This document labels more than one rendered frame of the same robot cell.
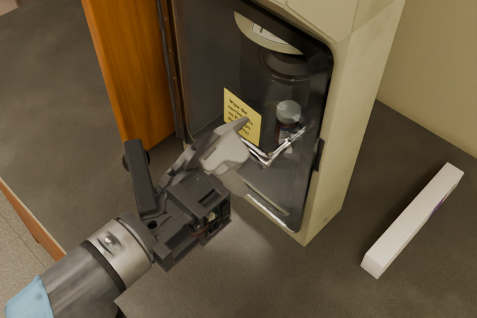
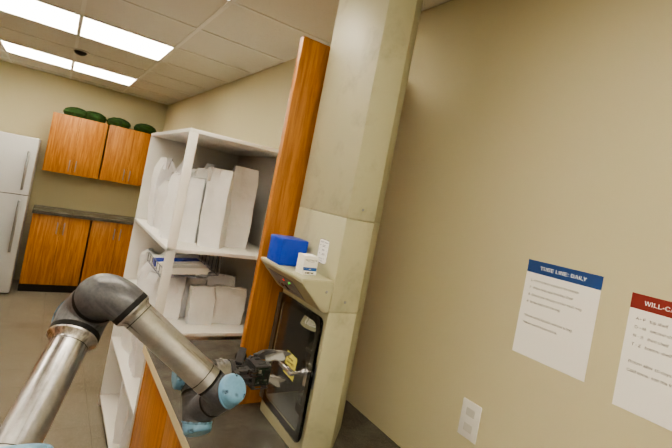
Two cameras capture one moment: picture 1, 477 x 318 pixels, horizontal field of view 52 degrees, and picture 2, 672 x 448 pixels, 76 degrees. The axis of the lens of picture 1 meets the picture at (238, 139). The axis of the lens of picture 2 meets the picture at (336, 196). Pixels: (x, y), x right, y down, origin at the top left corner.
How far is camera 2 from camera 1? 100 cm
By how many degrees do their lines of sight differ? 52
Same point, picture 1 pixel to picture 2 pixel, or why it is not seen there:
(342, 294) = not seen: outside the picture
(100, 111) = not seen: hidden behind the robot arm
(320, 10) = (314, 292)
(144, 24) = (267, 327)
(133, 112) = not seen: hidden behind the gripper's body
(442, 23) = (404, 374)
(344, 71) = (326, 329)
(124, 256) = (223, 366)
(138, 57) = (258, 342)
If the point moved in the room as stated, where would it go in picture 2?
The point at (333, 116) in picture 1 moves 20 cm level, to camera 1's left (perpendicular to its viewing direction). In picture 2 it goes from (321, 352) to (261, 336)
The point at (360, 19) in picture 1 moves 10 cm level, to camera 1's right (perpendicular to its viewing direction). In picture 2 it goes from (332, 309) to (363, 317)
